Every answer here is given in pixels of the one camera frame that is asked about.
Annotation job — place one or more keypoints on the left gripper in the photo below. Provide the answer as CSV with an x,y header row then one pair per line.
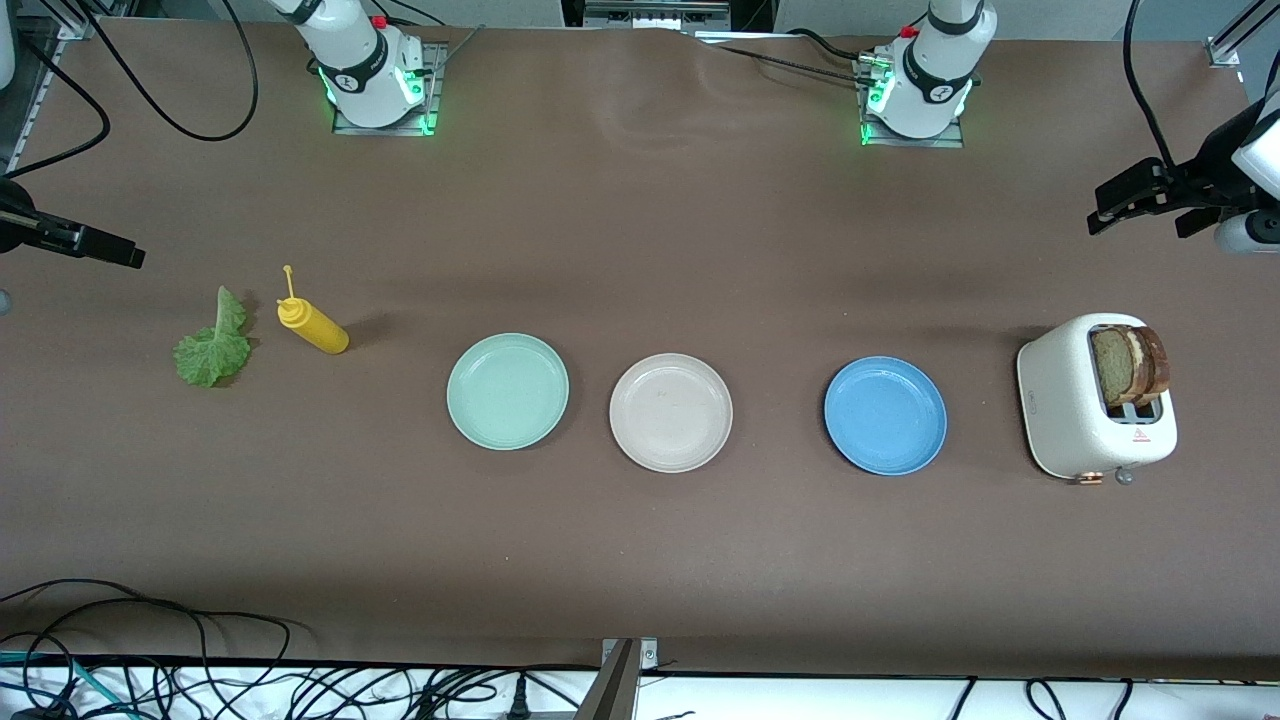
x,y
1208,170

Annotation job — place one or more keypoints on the grey metal bracket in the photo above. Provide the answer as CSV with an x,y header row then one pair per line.
x,y
620,690

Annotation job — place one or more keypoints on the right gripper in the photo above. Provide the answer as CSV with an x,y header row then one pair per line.
x,y
14,226

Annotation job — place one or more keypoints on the black and metal device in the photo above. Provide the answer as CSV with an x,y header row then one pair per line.
x,y
660,12

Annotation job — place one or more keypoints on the black power plug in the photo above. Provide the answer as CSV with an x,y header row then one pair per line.
x,y
518,698

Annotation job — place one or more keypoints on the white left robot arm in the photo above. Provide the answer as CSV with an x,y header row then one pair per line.
x,y
935,70

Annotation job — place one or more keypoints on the aluminium frame rail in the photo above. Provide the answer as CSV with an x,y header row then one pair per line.
x,y
42,90
1232,45

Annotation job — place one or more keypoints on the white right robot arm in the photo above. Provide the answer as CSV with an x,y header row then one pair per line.
x,y
360,60

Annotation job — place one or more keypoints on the white toaster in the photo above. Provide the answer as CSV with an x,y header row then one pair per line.
x,y
1060,400

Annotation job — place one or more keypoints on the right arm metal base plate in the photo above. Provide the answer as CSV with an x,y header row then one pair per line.
x,y
432,110

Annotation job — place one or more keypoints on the mint green plate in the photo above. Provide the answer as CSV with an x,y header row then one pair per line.
x,y
508,392

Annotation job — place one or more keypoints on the green lettuce leaf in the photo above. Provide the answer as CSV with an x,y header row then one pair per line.
x,y
212,350

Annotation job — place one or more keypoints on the brown bread slice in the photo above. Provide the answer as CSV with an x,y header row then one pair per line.
x,y
1155,360
1110,365

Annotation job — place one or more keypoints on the blue plate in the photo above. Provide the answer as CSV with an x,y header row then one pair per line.
x,y
885,416

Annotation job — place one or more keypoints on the beige plate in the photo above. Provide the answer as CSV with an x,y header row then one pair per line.
x,y
671,412

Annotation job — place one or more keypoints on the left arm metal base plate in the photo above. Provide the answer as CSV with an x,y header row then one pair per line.
x,y
955,140

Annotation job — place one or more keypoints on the yellow squeeze bottle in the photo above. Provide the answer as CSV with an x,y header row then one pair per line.
x,y
318,328

